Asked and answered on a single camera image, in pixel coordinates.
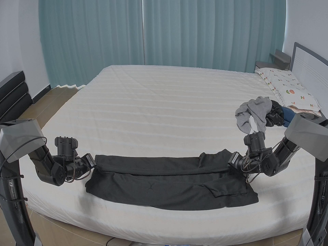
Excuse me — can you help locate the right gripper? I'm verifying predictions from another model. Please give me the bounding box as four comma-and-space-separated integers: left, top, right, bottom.
227, 151, 248, 170

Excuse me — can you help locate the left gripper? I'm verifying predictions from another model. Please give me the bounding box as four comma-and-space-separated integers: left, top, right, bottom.
81, 153, 97, 176

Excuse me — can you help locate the bed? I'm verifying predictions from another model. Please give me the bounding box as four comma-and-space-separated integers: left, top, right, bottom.
18, 42, 328, 246

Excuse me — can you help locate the grey garment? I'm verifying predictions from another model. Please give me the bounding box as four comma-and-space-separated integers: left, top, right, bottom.
235, 96, 273, 134

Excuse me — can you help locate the shiny black garment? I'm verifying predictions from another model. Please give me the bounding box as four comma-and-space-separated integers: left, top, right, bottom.
265, 100, 285, 128

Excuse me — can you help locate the dark blue garment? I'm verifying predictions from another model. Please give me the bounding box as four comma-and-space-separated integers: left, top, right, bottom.
281, 107, 296, 125

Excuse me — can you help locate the white printed pillow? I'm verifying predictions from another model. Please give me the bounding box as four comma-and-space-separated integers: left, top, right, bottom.
256, 68, 322, 112

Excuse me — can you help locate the black chest of drawers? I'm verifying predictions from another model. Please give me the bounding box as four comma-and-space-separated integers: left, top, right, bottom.
0, 71, 33, 125

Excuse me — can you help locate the grey bedside table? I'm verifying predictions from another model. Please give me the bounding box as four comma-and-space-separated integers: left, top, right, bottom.
255, 49, 291, 74

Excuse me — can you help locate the blue-green curtain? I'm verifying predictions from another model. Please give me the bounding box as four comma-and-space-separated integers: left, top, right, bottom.
143, 0, 286, 74
38, 0, 145, 88

